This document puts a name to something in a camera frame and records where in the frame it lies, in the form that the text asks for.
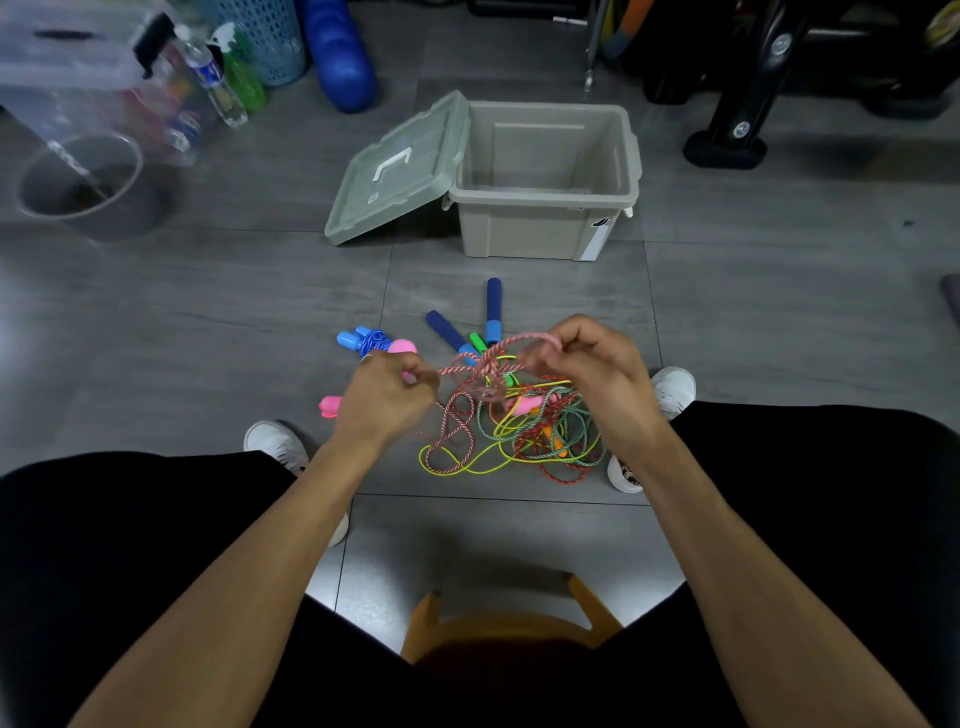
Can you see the wooden stool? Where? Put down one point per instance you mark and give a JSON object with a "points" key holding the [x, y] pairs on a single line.
{"points": [[420, 630]]}

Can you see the person's right leg black trousers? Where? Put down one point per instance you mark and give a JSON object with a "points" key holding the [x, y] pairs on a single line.
{"points": [[862, 472]]}

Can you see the grey metal bowl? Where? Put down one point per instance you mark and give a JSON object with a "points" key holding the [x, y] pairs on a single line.
{"points": [[135, 217]]}

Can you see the white shoe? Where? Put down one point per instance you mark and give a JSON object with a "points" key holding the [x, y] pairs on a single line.
{"points": [[675, 386], [274, 440]]}

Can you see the person's left hand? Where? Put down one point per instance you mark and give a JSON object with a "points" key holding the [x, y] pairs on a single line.
{"points": [[379, 409]]}

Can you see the person's leg black trousers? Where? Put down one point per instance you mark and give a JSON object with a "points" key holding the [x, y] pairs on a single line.
{"points": [[862, 472], [112, 540]]}

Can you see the grey plastic storage box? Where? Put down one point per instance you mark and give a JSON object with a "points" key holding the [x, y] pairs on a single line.
{"points": [[525, 236]]}

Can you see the green spray bottle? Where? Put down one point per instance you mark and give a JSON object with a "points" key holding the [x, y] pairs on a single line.
{"points": [[246, 86]]}

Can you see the light blue mesh basket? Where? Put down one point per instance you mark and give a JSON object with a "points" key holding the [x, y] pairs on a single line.
{"points": [[270, 37]]}

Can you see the clear plastic lidded bin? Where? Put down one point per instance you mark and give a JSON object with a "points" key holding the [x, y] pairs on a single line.
{"points": [[60, 67]]}

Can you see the grey-green box lid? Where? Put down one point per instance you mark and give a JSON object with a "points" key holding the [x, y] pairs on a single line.
{"points": [[390, 187]]}

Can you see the person's right forearm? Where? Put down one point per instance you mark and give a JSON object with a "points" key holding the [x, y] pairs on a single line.
{"points": [[780, 600]]}

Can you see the person's left forearm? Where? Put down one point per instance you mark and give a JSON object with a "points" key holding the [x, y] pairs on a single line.
{"points": [[217, 600]]}

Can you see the black dumbbell rack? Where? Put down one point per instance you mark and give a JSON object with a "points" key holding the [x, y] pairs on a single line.
{"points": [[739, 120]]}

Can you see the clear water bottle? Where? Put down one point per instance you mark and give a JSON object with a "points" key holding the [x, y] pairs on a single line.
{"points": [[225, 101]]}

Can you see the orange and green foam stick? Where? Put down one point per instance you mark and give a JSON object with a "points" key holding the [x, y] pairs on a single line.
{"points": [[626, 22]]}

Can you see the black dumbbell gold end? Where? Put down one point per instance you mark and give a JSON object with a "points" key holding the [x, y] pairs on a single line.
{"points": [[943, 26]]}

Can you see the white left shoe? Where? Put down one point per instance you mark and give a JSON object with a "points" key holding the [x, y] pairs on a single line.
{"points": [[274, 440]]}

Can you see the white right shoe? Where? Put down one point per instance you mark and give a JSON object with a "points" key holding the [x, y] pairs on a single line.
{"points": [[675, 386]]}

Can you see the person's right hand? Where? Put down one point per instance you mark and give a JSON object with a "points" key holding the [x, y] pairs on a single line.
{"points": [[615, 382]]}

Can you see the purple floor mat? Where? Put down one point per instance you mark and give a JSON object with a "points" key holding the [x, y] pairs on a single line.
{"points": [[952, 300]]}

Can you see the person's left leg black trousers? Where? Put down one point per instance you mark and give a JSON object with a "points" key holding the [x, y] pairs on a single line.
{"points": [[112, 540]]}

